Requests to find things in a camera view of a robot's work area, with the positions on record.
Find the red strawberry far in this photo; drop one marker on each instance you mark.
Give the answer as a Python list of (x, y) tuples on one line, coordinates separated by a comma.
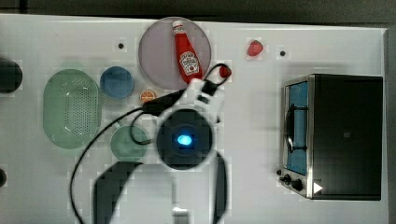
[(255, 48)]

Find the black toaster oven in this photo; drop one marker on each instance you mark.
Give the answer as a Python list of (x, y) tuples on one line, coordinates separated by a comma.
[(332, 137)]

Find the green perforated colander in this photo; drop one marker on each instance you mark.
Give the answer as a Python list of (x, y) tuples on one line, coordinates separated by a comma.
[(72, 109)]

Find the red strawberry near plate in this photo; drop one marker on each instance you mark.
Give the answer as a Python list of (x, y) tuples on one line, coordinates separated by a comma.
[(225, 71)]

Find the black round object left edge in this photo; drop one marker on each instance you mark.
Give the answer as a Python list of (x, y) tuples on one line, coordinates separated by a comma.
[(10, 76)]

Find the red ketchup bottle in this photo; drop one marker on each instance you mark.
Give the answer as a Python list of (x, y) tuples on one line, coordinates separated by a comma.
[(187, 60)]

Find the orange slice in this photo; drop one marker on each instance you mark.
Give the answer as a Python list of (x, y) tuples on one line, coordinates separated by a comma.
[(147, 96)]

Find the green mug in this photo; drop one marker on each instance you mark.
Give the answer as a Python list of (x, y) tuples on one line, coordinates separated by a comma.
[(123, 147)]

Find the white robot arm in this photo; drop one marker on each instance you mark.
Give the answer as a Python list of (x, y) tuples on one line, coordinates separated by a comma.
[(185, 138)]

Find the purple round plate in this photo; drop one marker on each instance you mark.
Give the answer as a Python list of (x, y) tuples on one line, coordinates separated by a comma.
[(157, 52)]

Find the blue bowl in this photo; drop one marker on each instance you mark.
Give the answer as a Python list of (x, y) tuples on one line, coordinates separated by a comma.
[(117, 82)]

